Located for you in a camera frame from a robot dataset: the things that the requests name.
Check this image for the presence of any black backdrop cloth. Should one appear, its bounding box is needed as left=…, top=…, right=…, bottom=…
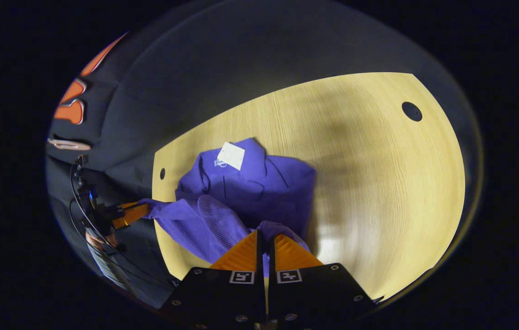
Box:
left=46, top=0, right=484, bottom=308

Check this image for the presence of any purple knit garment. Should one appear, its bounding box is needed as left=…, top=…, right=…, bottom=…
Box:
left=138, top=137, right=317, bottom=278

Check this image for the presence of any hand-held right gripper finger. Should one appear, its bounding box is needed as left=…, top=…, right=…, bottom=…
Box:
left=161, top=230, right=267, bottom=328
left=268, top=234, right=377, bottom=328

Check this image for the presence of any white paper garment tag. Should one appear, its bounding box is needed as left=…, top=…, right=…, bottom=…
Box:
left=217, top=142, right=246, bottom=171

